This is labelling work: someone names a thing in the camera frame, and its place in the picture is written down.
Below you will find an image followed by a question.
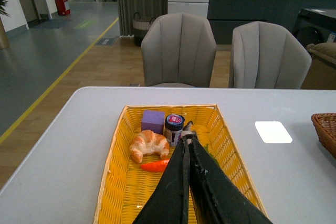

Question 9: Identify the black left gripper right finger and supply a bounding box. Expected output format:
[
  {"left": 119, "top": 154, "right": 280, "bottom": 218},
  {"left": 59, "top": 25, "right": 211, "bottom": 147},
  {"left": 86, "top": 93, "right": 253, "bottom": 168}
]
[{"left": 186, "top": 134, "right": 271, "bottom": 223}]

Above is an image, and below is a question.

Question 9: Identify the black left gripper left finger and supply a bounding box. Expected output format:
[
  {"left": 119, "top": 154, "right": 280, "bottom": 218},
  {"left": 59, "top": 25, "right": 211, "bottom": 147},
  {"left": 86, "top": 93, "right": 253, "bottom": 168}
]
[{"left": 133, "top": 136, "right": 190, "bottom": 223}]

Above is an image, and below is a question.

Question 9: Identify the yellow woven basket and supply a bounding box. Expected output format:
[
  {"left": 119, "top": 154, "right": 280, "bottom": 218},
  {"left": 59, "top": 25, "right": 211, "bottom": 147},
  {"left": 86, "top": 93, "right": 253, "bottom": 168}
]
[{"left": 93, "top": 104, "right": 266, "bottom": 223}]

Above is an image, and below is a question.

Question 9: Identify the brown wicker basket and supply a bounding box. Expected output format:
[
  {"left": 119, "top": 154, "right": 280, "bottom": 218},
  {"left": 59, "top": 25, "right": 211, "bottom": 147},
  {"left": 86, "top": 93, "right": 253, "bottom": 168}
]
[{"left": 311, "top": 113, "right": 335, "bottom": 158}]

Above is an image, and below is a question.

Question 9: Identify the dark storage basket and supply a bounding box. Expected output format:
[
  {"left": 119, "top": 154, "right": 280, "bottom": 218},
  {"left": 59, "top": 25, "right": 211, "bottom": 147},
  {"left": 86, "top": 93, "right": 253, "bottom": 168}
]
[{"left": 132, "top": 12, "right": 155, "bottom": 47}]

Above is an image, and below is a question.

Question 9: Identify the orange toy carrot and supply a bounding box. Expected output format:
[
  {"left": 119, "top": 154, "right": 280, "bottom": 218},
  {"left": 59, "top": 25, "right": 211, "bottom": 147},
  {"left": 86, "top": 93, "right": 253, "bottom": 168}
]
[{"left": 140, "top": 144, "right": 218, "bottom": 174}]

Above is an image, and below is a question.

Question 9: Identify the toy croissant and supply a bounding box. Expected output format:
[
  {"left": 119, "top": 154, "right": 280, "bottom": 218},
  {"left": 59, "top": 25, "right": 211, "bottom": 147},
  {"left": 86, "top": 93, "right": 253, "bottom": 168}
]
[{"left": 129, "top": 130, "right": 170, "bottom": 163}]

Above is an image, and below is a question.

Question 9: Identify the panda figurine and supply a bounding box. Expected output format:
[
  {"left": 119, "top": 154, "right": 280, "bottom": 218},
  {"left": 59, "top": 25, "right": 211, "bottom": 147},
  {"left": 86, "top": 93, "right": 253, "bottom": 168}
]
[{"left": 180, "top": 121, "right": 197, "bottom": 144}]

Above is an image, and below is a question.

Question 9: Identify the small dark jar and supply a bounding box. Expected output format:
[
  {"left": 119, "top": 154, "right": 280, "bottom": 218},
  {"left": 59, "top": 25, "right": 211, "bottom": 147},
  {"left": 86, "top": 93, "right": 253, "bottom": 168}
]
[{"left": 164, "top": 114, "right": 185, "bottom": 147}]

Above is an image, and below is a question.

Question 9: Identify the purple cube block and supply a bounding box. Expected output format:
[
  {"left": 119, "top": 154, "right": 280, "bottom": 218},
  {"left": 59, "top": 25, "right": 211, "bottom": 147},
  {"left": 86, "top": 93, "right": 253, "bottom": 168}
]
[{"left": 141, "top": 110, "right": 165, "bottom": 135}]

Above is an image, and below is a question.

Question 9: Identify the right grey chair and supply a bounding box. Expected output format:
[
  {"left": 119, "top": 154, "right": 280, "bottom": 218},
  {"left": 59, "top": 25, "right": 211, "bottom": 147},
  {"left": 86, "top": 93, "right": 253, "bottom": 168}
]
[{"left": 228, "top": 21, "right": 312, "bottom": 89}]

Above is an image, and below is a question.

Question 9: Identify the grey chair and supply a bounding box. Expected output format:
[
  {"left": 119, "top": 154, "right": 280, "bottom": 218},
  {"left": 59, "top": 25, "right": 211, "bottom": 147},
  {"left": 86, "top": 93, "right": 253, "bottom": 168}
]
[
  {"left": 228, "top": 21, "right": 312, "bottom": 89},
  {"left": 141, "top": 13, "right": 217, "bottom": 88}
]

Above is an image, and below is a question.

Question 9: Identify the left grey chair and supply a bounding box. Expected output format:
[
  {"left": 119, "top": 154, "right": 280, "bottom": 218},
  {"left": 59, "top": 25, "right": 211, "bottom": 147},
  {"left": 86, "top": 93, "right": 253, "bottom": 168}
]
[{"left": 141, "top": 13, "right": 217, "bottom": 88}]

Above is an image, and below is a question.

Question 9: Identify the beige cushion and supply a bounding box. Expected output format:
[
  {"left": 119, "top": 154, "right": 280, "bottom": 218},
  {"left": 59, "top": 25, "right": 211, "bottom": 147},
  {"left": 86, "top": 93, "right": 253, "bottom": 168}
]
[{"left": 306, "top": 42, "right": 336, "bottom": 65}]

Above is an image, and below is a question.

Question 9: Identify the dark grey counter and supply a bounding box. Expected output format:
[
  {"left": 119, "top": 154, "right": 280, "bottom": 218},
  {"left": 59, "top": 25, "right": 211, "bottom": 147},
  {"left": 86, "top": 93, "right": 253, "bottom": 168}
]
[{"left": 207, "top": 0, "right": 335, "bottom": 44}]

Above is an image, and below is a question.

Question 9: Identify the black appliance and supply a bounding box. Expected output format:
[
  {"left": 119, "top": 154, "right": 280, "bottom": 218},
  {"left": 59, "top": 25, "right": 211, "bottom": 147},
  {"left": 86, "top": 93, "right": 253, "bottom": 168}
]
[{"left": 292, "top": 8, "right": 335, "bottom": 48}]

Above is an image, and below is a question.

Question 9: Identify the plant in tan pot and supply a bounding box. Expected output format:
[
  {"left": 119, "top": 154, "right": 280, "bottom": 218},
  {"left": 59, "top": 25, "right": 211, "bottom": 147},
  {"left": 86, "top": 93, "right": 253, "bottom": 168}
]
[{"left": 0, "top": 0, "right": 11, "bottom": 50}]

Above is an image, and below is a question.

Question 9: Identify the red box on floor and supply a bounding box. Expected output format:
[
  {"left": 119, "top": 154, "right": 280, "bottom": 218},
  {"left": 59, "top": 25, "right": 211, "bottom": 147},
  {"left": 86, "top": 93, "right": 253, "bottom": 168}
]
[{"left": 55, "top": 0, "right": 71, "bottom": 16}]

